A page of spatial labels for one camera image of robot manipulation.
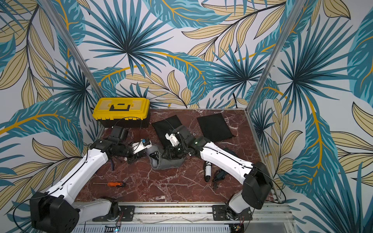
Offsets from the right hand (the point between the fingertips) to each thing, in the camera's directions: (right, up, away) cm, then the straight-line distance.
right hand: (163, 156), depth 74 cm
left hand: (-12, -1, +4) cm, 13 cm away
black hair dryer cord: (-4, 0, +1) cm, 4 cm away
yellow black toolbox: (-31, +24, +21) cm, 45 cm away
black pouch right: (+32, +14, +35) cm, 49 cm away
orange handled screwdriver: (-28, -17, +7) cm, 34 cm away
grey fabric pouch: (0, -4, +1) cm, 4 cm away
